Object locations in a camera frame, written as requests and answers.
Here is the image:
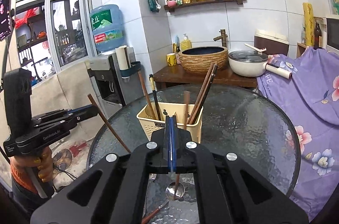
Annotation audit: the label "round silver spoon wooden handle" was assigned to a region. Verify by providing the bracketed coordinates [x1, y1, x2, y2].
[141, 174, 185, 224]

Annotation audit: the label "brown wooden chopstick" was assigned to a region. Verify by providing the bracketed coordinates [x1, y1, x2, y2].
[183, 91, 190, 130]
[87, 94, 131, 153]

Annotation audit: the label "left hand yellow nails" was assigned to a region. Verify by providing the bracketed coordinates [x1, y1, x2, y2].
[10, 146, 53, 184]

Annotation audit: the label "cream perforated utensil holder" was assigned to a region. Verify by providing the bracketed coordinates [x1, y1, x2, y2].
[136, 102, 204, 144]

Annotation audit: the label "brown wooden counter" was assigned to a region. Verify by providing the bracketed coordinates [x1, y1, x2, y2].
[153, 63, 257, 90]

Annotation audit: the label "dog print cushion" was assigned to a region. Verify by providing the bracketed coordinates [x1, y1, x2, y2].
[52, 140, 91, 189]

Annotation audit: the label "yellow mug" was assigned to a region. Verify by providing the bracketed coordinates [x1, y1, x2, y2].
[166, 53, 177, 66]

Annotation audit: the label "woven basin sink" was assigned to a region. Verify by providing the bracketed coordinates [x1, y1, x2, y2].
[178, 46, 228, 74]

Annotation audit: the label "teal cup holder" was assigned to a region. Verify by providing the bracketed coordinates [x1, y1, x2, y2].
[120, 61, 141, 79]

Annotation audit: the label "water dispenser machine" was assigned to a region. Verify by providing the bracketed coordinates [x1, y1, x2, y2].
[86, 51, 144, 118]

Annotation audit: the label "yellow soap dispenser bottle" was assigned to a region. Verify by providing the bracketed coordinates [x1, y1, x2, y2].
[180, 33, 192, 51]

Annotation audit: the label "paper cup stack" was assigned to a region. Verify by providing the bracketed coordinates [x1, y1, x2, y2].
[115, 45, 131, 71]

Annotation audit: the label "white cooking pot with lid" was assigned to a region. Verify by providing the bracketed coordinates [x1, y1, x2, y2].
[228, 44, 292, 79]

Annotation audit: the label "bronze faucet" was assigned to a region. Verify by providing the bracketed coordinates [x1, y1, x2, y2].
[213, 29, 228, 48]

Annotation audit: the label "phone on stand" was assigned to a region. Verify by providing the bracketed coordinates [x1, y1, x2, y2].
[0, 0, 13, 41]

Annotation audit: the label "green hanging packet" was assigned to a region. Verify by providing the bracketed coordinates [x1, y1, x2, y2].
[147, 0, 161, 13]

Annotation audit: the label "blue water bottle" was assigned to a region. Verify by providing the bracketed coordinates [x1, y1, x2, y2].
[90, 4, 125, 53]

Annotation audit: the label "white brown rice cooker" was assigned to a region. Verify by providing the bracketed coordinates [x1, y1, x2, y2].
[254, 29, 290, 56]

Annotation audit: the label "purple floral cloth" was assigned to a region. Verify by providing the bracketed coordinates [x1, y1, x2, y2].
[257, 47, 339, 220]

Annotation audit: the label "dark glass bottle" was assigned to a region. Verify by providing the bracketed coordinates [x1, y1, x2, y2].
[313, 21, 322, 50]

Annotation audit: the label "yellow roll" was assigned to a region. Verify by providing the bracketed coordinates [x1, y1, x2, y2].
[303, 3, 314, 47]

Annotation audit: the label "white microwave oven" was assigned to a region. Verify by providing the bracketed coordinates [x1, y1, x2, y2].
[324, 14, 339, 55]

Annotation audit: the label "window with white frame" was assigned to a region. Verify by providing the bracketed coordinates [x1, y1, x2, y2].
[15, 0, 98, 85]

